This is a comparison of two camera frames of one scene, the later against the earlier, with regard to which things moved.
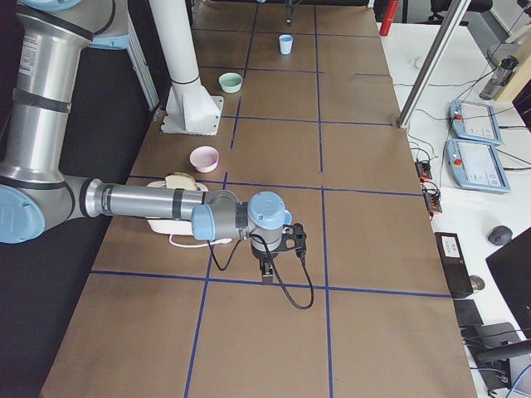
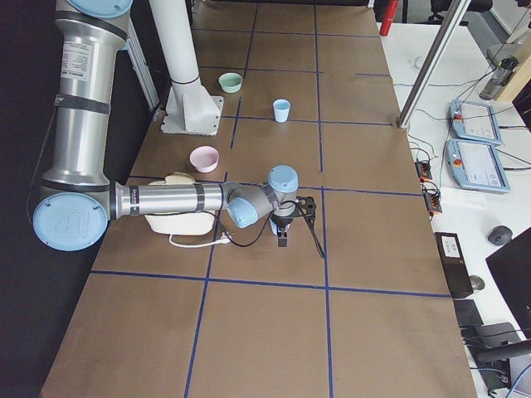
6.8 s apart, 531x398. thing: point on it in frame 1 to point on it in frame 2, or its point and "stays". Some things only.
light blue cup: [285, 42] to [281, 108]
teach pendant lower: [476, 166] stays
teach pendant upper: [474, 121] stays
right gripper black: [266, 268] to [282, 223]
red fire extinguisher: [390, 11] stays
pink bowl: [204, 158] stays
